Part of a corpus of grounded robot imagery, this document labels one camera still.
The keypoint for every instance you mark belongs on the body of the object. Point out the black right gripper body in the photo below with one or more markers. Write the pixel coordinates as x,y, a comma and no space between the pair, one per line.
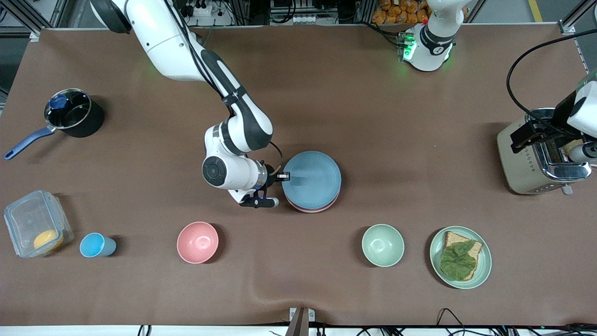
270,173

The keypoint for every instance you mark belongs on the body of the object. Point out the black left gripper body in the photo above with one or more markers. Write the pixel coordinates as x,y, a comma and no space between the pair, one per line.
559,113

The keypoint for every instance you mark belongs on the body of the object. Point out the blue plate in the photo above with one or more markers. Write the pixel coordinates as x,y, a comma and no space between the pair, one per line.
312,179

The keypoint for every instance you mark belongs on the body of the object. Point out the pink plate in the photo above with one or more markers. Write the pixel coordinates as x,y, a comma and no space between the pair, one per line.
310,210

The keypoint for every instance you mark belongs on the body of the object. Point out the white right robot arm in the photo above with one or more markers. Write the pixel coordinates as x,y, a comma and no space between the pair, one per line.
163,37

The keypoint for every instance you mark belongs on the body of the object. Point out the bread slice in toaster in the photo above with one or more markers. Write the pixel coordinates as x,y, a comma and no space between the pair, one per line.
571,145

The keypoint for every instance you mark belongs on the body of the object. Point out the beige chrome toaster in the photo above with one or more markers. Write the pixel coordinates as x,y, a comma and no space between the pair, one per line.
520,163

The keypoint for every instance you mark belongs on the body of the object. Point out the pink bowl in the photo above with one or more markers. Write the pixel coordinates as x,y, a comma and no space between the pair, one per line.
197,242

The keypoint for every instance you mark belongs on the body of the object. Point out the toast slice under lettuce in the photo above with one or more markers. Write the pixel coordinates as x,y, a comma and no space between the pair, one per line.
454,238

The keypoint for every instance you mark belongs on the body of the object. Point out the green bowl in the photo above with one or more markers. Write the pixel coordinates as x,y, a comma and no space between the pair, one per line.
382,245

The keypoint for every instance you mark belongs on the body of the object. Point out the green plate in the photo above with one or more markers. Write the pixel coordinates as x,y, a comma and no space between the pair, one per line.
482,268

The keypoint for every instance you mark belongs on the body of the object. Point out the green lettuce leaf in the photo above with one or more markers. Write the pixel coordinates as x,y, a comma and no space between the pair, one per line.
457,261

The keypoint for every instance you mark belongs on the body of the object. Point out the green lit control box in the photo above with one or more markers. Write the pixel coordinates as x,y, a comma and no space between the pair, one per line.
406,46

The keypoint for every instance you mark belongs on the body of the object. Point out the bag of orange buns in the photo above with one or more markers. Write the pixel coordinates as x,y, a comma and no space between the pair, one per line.
401,11

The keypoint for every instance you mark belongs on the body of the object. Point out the white power strip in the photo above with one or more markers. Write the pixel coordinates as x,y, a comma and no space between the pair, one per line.
207,11

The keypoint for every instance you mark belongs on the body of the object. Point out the blue cup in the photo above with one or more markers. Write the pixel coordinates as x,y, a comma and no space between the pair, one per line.
93,245

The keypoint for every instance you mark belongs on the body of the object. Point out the glass lid with blue knob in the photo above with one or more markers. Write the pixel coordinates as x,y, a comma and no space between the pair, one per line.
67,109

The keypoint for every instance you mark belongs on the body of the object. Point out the orange food piece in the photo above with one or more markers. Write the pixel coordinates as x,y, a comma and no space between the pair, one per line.
47,240

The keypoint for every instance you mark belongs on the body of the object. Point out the clear plastic container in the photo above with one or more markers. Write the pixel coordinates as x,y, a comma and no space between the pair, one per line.
25,219

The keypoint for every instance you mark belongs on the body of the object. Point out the aluminium frame profile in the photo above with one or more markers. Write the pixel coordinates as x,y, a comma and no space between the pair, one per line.
576,16
28,16

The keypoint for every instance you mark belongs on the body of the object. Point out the metal camera mount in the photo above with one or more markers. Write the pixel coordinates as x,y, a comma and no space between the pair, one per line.
301,322

